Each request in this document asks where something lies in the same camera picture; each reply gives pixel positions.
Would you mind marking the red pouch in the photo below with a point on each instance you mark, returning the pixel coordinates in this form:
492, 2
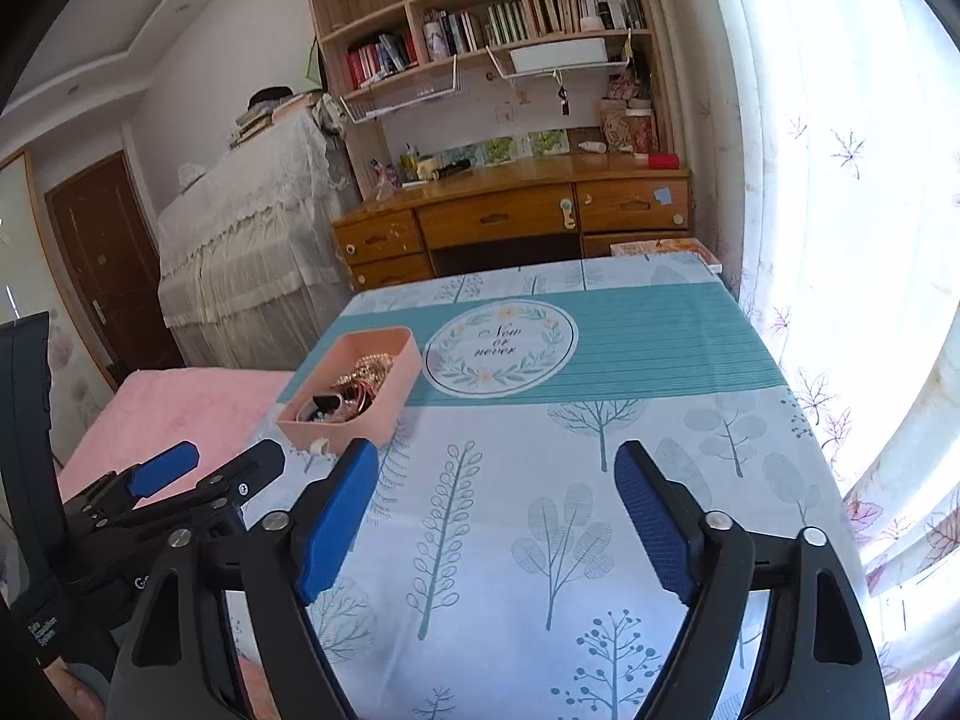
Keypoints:
663, 161

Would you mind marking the floral window curtain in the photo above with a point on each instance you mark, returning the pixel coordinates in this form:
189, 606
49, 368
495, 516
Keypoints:
823, 135

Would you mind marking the wooden desk with drawers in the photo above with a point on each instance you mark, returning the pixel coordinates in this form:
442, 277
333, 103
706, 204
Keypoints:
521, 213

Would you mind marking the orange magazine stack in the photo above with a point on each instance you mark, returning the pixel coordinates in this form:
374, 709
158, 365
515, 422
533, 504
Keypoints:
669, 246

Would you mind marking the pink plastic tray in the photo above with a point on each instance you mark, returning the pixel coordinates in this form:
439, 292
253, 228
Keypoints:
355, 391

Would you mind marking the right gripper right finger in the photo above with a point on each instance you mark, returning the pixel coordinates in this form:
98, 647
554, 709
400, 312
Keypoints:
664, 516

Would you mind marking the wooden bookshelf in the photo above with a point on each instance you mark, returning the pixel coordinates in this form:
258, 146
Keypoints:
535, 76

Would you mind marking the white wire basket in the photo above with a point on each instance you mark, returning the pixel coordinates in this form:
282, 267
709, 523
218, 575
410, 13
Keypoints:
413, 88

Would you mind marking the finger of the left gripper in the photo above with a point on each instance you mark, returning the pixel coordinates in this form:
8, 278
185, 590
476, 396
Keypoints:
147, 479
242, 478

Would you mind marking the brown wooden door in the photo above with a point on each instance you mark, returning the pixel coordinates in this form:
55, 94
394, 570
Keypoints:
113, 265

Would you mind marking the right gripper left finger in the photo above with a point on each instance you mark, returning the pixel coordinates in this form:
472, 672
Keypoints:
327, 516

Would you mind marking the tree pattern tablecloth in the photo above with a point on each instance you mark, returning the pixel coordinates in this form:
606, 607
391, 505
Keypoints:
496, 573

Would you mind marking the pink fluffy blanket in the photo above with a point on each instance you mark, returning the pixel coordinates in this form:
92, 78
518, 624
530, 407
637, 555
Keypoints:
218, 410

